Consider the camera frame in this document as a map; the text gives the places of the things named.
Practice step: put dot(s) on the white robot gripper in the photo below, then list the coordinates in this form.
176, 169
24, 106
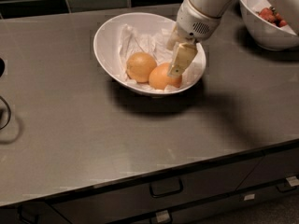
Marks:
193, 21

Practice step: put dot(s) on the orange fruit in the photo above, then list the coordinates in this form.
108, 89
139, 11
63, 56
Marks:
139, 66
159, 78

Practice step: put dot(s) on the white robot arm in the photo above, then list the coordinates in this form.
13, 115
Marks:
288, 10

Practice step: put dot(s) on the white paper bowl liner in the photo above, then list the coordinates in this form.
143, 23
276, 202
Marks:
132, 41

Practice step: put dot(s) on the large white oval bowl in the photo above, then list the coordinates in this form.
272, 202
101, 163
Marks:
106, 43

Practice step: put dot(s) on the white bowl with strawberries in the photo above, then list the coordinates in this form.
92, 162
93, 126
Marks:
267, 34

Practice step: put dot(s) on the red strawberries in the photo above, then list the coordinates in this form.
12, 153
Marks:
270, 15

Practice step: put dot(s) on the white drawer label small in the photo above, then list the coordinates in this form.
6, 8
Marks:
249, 197

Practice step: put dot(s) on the white drawer label lower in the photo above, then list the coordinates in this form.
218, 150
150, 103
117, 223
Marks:
163, 217

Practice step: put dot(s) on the white drawer label right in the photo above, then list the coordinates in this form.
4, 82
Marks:
293, 181

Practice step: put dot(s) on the black drawer handle centre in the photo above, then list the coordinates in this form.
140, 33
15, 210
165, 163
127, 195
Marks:
165, 187

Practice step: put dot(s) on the black drawer handle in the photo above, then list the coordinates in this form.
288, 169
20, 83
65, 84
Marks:
285, 187
165, 187
25, 217

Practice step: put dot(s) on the black drawer handle right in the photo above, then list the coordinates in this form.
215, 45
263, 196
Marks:
285, 187

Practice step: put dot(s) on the black drawer handle left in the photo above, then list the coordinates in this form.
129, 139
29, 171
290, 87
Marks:
25, 217

